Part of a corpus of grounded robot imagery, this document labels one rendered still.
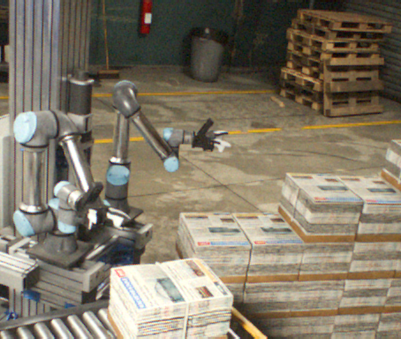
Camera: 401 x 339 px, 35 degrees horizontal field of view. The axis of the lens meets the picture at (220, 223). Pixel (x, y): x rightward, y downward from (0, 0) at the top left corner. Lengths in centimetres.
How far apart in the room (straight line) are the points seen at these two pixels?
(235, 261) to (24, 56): 137
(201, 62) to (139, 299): 804
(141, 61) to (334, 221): 726
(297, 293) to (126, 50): 714
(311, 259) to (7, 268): 150
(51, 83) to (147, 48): 737
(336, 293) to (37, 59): 192
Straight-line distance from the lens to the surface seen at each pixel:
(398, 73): 1114
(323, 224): 323
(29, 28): 288
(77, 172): 260
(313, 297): 345
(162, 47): 1030
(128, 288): 225
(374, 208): 333
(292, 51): 977
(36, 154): 263
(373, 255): 348
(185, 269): 240
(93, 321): 248
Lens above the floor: 222
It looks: 25 degrees down
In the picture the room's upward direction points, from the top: 9 degrees clockwise
